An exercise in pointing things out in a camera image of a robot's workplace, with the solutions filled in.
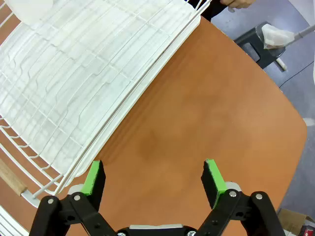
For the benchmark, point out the person's left hand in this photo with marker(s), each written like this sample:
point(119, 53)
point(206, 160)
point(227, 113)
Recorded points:
point(237, 3)

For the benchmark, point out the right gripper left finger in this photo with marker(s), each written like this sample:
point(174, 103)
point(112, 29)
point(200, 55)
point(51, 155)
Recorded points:
point(94, 182)

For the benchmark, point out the clear plastic bag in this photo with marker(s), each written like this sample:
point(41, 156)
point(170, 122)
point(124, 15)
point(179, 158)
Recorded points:
point(275, 37)

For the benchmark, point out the white plastic utensil cup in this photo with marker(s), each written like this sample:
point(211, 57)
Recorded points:
point(29, 11)

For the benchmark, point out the person's black trousers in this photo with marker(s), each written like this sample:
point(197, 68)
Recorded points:
point(214, 9)

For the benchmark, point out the white plastic drip tray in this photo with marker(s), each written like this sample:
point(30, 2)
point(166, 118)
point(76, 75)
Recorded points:
point(73, 73)

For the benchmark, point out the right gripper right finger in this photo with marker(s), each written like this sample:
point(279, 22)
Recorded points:
point(214, 182)

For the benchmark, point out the brown cardboard box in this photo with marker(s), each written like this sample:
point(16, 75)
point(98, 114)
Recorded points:
point(291, 220)

